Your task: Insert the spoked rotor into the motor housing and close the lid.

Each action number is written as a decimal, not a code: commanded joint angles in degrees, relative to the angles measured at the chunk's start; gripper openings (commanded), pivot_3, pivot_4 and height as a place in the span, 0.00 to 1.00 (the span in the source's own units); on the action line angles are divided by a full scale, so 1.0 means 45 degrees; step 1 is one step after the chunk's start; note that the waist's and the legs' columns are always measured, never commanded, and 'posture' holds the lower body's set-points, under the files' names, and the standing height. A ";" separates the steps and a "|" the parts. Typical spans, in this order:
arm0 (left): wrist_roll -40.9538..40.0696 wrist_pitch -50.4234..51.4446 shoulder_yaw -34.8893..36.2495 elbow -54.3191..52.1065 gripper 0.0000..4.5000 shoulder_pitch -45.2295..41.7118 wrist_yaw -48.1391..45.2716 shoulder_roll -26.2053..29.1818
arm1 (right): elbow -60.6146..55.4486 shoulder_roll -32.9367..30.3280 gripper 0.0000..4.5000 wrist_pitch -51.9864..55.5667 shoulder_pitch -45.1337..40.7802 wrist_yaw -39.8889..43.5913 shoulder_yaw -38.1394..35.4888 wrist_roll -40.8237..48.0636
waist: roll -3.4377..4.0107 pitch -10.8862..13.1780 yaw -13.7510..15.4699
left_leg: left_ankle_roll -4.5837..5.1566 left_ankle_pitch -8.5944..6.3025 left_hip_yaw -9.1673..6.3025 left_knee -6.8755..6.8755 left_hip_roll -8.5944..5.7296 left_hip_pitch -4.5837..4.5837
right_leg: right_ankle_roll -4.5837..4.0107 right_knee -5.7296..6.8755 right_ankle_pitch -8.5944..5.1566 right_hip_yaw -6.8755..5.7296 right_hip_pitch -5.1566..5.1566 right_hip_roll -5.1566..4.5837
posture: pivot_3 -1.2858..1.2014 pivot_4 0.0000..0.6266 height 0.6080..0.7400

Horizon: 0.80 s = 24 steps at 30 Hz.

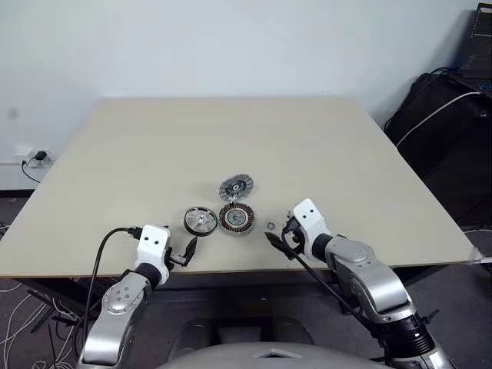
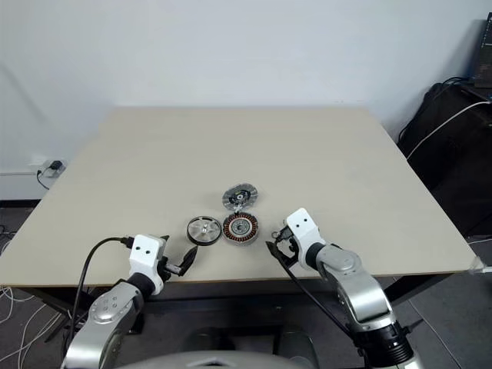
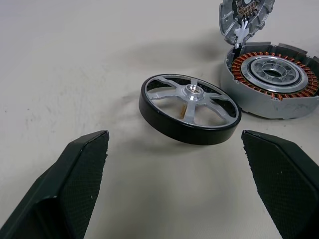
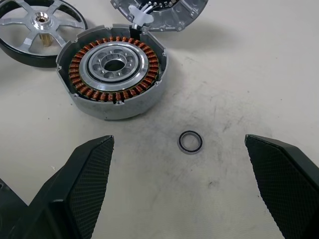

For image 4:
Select silver motor end cover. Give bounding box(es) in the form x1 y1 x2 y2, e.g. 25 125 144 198
110 0 209 33

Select small silver bearing ring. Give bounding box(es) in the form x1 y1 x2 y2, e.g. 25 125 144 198
177 130 203 156

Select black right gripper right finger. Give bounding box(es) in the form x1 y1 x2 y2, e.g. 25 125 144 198
245 134 319 239

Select silver motor stator housing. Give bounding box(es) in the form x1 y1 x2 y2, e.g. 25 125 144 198
56 24 169 120

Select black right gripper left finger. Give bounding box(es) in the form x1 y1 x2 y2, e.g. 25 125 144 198
12 135 115 239

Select black rotor with silver spokes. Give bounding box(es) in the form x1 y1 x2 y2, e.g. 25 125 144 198
0 0 89 68

